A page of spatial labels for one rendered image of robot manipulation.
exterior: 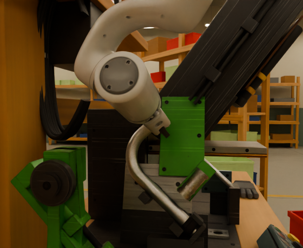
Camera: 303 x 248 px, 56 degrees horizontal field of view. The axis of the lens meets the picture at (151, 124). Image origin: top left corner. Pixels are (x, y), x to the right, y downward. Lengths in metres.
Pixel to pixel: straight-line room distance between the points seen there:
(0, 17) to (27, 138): 0.24
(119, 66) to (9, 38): 0.27
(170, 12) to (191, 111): 0.36
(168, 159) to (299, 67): 9.90
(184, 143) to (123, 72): 0.36
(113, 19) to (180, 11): 0.11
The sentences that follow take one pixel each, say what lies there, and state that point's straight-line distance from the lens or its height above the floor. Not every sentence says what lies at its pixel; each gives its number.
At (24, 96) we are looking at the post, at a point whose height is 1.27.
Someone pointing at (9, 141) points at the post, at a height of 1.18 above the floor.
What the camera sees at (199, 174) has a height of 1.09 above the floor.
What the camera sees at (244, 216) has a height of 0.90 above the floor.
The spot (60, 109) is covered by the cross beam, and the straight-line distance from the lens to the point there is 0.99.
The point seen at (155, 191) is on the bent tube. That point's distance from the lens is 0.71.
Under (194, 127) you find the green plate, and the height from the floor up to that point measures 1.19.
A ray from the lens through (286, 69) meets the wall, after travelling 10.41.
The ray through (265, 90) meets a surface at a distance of 3.74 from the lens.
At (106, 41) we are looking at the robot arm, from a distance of 0.51.
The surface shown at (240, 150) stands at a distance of 0.87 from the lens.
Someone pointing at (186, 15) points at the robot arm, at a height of 1.38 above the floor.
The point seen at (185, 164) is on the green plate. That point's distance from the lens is 0.74.
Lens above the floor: 1.24
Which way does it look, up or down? 3 degrees down
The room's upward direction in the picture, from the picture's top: straight up
